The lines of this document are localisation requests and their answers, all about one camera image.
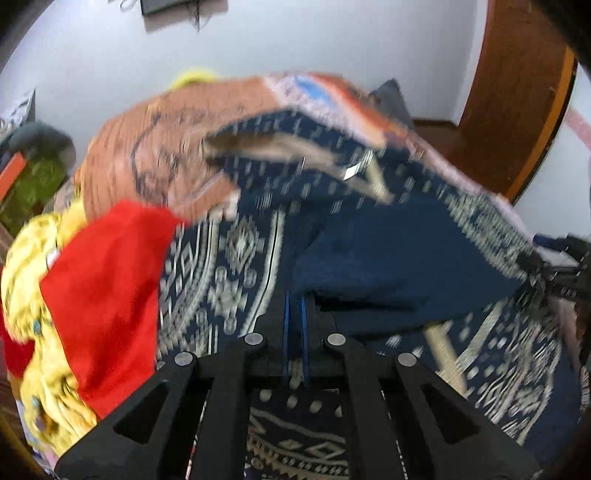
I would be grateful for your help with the brown wooden door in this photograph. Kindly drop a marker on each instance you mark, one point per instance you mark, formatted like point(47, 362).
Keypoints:
point(517, 100)

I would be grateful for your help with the dark grey bag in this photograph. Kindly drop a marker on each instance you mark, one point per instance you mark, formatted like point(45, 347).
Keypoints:
point(389, 100)

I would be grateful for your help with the red garment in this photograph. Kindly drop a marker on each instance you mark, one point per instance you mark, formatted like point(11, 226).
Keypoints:
point(102, 294)

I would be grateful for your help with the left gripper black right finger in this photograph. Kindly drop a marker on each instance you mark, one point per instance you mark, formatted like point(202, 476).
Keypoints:
point(401, 420)

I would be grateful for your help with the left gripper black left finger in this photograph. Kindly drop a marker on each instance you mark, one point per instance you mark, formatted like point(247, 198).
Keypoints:
point(189, 420)

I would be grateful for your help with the green patterned storage box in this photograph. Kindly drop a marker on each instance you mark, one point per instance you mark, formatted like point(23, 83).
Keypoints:
point(33, 189)

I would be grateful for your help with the small black wall monitor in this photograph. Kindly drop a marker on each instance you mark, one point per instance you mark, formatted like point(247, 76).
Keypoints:
point(151, 7)

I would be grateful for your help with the yellow printed garment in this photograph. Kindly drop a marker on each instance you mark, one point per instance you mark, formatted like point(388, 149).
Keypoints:
point(54, 412)

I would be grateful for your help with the newspaper print bed cover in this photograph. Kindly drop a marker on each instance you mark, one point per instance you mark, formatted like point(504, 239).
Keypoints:
point(178, 120)

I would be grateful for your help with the yellow curved headrest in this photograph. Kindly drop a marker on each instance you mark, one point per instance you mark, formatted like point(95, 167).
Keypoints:
point(194, 76)

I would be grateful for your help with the orange box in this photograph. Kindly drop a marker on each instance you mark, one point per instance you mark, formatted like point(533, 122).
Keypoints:
point(11, 172)

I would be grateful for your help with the navy patterned zip hoodie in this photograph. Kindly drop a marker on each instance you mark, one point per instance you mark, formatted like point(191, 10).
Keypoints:
point(404, 261)

